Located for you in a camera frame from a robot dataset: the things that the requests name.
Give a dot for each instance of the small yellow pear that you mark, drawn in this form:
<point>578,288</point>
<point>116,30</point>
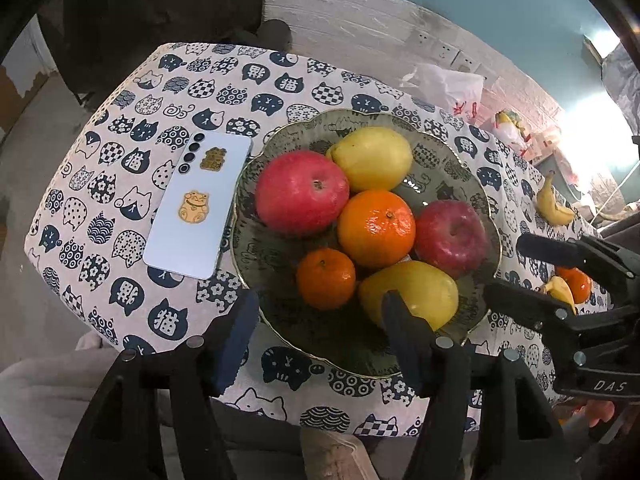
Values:
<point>427,292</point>

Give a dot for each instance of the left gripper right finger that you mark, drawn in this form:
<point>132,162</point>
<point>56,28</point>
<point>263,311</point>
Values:
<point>411,341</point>

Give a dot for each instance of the dark hanging cloth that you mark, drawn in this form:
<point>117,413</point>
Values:
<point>96,44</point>

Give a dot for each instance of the white plastic shopping bag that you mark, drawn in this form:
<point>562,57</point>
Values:
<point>458,93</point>

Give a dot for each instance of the person's right hand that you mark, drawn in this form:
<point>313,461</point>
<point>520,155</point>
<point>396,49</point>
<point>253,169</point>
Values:
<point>604,411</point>

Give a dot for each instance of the dark red apple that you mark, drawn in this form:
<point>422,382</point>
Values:
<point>450,237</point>

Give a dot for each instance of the grey window curtain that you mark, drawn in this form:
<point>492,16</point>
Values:
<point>621,79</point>

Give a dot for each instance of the bright red apple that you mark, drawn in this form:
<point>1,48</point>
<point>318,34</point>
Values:
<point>300,193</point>

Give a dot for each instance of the white smartphone with stickers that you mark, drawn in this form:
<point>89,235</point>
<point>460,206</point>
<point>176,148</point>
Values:
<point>187,230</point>

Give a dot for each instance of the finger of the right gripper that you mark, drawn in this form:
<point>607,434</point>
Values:
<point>575,254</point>
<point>533,310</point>

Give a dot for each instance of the banana with sticker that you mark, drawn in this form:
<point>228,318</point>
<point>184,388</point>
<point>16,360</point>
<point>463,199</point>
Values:
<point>549,208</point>

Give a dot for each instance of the large orange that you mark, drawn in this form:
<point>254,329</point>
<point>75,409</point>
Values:
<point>376,229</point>

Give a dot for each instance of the plain yellow banana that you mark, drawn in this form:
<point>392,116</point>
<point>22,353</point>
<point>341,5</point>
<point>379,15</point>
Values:
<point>558,289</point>

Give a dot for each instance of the black device on wooden box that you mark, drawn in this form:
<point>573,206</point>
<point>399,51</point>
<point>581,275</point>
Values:
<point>273,35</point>

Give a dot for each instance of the small tangerine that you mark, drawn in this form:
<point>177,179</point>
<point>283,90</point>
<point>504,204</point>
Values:
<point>578,282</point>
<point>326,279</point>

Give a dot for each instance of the wall power sockets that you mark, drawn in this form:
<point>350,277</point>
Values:
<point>440,53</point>

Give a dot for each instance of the cat pattern tablecloth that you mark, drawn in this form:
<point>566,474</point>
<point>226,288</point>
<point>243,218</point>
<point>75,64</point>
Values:
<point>90,229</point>

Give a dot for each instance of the green glass bowl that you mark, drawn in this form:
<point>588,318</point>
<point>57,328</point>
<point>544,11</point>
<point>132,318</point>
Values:
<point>265,260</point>

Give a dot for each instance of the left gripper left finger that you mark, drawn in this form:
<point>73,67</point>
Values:
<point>232,336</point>

